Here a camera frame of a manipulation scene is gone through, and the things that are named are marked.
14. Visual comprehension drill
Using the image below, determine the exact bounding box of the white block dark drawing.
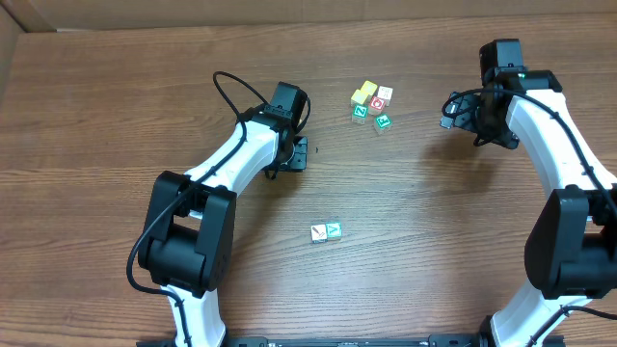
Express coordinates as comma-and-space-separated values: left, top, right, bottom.
310, 224, 328, 244

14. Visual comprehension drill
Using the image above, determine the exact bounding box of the green block letter V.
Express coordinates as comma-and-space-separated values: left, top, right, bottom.
325, 222, 342, 240

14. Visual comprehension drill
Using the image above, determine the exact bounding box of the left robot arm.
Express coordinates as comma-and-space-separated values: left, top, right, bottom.
126, 82, 310, 346

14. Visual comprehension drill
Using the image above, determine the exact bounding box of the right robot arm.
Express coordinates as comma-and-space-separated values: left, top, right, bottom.
440, 39, 616, 347

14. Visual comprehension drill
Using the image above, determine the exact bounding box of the white block top right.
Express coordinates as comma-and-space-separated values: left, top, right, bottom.
377, 86, 393, 106

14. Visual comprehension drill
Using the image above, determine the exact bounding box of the green block right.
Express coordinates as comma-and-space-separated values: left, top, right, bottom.
373, 114, 392, 134

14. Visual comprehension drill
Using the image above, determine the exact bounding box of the green block letter Z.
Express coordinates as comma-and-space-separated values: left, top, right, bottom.
351, 105, 367, 124

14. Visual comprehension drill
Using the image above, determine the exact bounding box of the red block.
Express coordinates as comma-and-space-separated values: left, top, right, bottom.
368, 96, 386, 116

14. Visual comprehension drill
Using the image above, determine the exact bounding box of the yellow block lower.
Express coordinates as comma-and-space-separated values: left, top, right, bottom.
350, 90, 370, 107

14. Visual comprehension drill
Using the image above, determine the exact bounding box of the yellow block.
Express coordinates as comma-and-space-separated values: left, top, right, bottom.
350, 90, 370, 107
361, 80, 378, 96

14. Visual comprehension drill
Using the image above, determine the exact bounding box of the yellow block upper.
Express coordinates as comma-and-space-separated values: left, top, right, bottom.
361, 80, 378, 96

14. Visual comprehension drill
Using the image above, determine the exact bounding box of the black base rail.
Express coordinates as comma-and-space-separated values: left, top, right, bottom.
137, 332, 568, 347

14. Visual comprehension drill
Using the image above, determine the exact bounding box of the cardboard box wall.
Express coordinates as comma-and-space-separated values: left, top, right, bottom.
2, 1, 616, 94

